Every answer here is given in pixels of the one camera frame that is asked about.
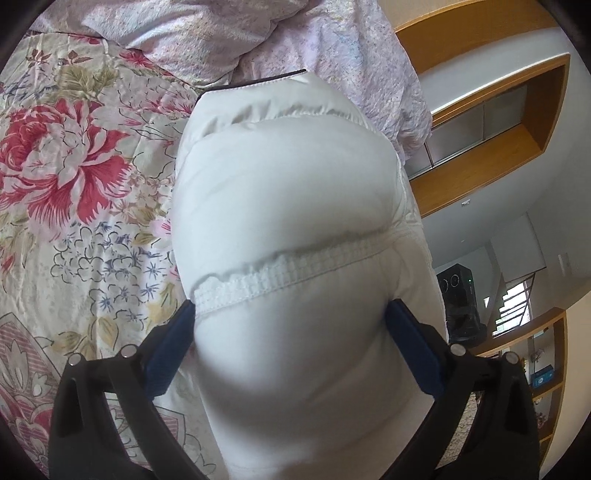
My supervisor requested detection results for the wooden shelf unit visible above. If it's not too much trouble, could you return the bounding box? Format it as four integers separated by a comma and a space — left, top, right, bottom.
475, 308, 570, 459

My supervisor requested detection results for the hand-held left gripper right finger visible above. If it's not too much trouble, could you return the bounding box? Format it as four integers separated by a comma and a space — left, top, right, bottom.
385, 299, 541, 480

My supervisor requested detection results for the wooden wall trim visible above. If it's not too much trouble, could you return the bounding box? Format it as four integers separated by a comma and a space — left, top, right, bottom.
394, 14, 562, 77

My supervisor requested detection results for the wooden door frame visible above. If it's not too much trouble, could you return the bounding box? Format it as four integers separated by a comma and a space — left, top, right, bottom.
407, 53, 571, 219

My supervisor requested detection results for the pale pink patterned pillow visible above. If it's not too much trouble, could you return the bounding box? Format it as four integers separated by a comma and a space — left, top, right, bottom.
34, 0, 325, 89

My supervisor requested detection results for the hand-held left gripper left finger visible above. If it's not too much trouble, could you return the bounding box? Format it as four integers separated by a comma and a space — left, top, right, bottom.
48, 299, 197, 480

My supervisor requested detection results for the white down jacket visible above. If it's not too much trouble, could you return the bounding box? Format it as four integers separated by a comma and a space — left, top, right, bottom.
170, 69, 451, 480

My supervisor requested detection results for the blue box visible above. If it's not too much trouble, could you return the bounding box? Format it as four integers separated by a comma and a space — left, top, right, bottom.
530, 364, 556, 389

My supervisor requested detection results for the floral bed sheet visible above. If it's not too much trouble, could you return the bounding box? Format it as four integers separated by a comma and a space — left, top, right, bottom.
0, 30, 232, 480

